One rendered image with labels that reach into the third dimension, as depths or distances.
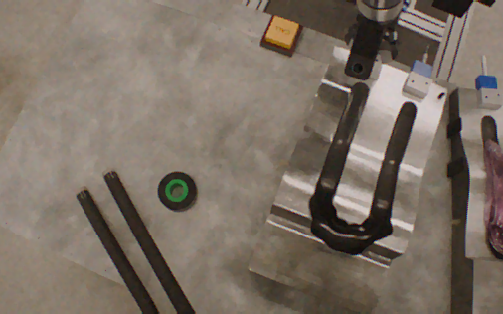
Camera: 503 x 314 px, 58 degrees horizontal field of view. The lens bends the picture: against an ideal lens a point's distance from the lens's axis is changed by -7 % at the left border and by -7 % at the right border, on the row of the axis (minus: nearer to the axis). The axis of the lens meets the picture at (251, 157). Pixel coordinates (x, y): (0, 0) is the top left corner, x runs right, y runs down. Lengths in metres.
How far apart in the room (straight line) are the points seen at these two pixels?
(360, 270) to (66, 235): 0.62
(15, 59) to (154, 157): 1.33
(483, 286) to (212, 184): 0.59
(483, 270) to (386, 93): 0.41
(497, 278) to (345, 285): 0.30
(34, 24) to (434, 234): 1.87
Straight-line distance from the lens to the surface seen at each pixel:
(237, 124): 1.07
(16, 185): 1.16
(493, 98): 1.13
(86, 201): 1.05
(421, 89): 1.03
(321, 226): 0.95
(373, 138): 1.00
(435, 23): 1.99
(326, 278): 0.96
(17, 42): 2.32
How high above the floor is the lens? 1.81
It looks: 75 degrees down
